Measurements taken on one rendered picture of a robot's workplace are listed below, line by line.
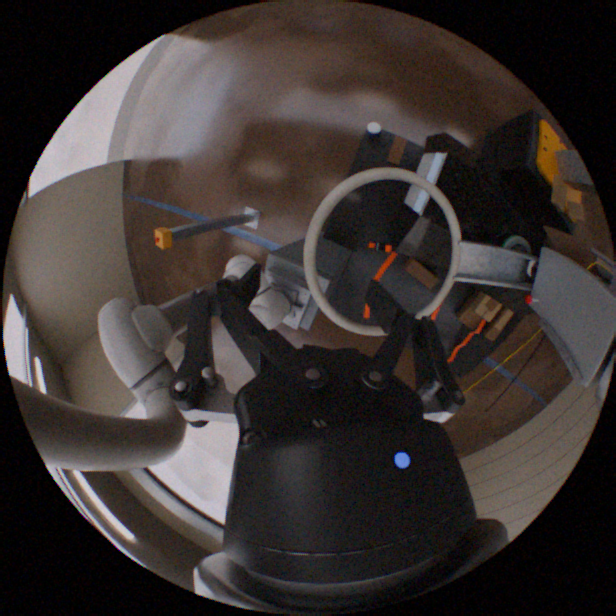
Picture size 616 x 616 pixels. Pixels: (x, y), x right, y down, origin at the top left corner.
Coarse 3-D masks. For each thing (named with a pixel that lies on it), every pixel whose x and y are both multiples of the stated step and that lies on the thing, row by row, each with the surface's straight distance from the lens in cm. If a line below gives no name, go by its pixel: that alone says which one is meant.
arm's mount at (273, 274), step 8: (272, 272) 100; (280, 272) 102; (272, 280) 102; (280, 280) 99; (288, 280) 97; (296, 280) 99; (296, 288) 96; (304, 288) 94; (304, 296) 96; (304, 304) 98; (296, 312) 103; (304, 312) 105; (288, 320) 109; (296, 320) 106; (296, 328) 109
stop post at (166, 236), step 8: (248, 208) 213; (232, 216) 190; (240, 216) 194; (248, 216) 200; (256, 216) 207; (192, 224) 159; (200, 224) 159; (208, 224) 163; (216, 224) 169; (224, 224) 177; (232, 224) 185; (240, 224) 194; (248, 224) 215; (256, 224) 208; (160, 232) 140; (168, 232) 140; (176, 232) 146; (184, 232) 150; (192, 232) 155; (200, 232) 160; (160, 240) 142; (168, 240) 142; (176, 240) 148
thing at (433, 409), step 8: (424, 384) 11; (432, 384) 11; (440, 384) 11; (424, 392) 11; (432, 392) 11; (424, 400) 10; (432, 400) 11; (424, 408) 10; (432, 408) 10; (440, 408) 11; (424, 416) 10; (432, 416) 10; (440, 416) 11; (448, 416) 11
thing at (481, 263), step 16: (464, 256) 67; (480, 256) 70; (496, 256) 74; (512, 256) 79; (528, 256) 78; (464, 272) 69; (480, 272) 72; (496, 272) 76; (512, 272) 81; (528, 288) 83
